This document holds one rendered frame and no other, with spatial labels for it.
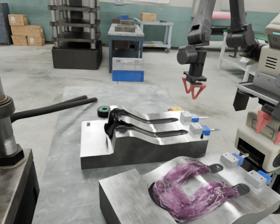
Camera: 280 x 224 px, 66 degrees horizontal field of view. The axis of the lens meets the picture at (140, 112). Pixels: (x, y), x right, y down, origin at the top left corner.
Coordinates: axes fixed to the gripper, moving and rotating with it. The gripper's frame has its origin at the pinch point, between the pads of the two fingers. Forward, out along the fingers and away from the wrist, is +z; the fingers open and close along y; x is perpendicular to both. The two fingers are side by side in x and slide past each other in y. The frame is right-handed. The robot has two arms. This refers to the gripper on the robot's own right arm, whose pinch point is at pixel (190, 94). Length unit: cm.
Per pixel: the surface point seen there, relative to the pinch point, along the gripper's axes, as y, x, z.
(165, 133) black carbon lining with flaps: 10.0, -13.4, 13.4
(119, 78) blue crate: -309, 10, 94
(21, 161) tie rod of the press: 9, -70, 24
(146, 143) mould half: 18.0, -23.5, 12.1
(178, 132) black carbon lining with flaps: 10.0, -7.9, 13.0
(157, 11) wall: -624, 162, -17
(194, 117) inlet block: 1.5, 3.3, 10.7
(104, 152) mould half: 16.9, -39.2, 16.0
